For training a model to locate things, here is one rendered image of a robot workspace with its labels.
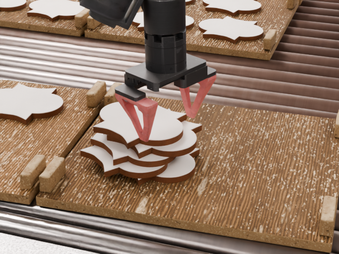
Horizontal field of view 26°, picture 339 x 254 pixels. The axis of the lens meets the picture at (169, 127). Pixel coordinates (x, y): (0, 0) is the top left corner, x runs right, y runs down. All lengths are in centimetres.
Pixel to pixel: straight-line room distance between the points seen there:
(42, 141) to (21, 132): 5
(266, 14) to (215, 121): 54
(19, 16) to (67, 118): 53
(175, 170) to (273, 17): 71
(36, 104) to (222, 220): 44
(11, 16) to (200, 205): 86
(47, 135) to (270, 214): 40
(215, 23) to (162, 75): 64
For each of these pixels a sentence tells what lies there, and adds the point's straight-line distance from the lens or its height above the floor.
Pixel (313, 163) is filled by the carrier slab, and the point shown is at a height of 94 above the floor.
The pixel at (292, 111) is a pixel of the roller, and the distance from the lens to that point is 132.
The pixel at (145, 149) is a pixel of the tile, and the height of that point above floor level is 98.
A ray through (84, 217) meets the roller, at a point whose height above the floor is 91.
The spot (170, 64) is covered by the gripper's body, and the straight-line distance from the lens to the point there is 100.
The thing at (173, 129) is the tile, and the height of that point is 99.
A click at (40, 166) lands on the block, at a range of 108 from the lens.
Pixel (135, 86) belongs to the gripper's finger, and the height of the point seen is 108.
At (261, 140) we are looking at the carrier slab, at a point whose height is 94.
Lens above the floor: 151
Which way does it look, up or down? 28 degrees down
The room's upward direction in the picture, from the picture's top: straight up
